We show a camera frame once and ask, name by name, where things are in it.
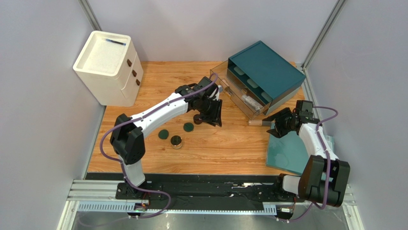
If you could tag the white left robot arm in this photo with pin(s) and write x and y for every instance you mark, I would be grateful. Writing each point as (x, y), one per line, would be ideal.
(127, 137)

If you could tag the black-lid powder jar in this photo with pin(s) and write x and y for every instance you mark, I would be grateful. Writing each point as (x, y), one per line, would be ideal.
(176, 142)

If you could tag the clear plastic bottle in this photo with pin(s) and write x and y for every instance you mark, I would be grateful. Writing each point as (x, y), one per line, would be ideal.
(251, 103)

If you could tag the beige foundation tube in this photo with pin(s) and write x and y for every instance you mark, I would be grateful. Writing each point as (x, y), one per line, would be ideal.
(255, 123)

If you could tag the transparent smoky drawer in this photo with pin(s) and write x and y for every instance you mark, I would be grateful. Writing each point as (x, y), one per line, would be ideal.
(236, 83)

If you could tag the dark green round disc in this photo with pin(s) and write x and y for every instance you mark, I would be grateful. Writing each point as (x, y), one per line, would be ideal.
(163, 134)

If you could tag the green round compact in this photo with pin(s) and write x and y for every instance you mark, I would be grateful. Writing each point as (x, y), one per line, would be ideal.
(188, 127)

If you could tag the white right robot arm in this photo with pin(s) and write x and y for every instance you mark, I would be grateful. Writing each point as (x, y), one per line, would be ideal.
(325, 176)

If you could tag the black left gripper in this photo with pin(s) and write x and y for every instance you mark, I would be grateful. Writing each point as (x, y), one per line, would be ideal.
(215, 118)

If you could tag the teal flat box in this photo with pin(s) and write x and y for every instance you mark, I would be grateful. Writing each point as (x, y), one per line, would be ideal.
(291, 152)

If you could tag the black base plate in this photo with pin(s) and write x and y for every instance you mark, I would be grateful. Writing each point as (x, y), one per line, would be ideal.
(262, 192)

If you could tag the dark brown small jar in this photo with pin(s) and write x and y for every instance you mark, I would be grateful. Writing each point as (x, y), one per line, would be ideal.
(197, 119)

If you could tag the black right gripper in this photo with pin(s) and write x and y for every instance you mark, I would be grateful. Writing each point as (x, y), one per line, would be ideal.
(283, 121)

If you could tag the aluminium mounting rail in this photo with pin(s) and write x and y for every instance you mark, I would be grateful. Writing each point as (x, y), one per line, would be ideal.
(183, 197)

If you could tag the black pen on cabinet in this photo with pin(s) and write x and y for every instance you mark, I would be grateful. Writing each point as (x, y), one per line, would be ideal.
(116, 42)

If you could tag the teal drawer organizer box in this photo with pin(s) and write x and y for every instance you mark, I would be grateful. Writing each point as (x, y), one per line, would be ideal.
(276, 76)

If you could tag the white three-drawer cabinet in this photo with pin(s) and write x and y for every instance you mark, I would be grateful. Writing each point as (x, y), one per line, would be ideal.
(113, 73)

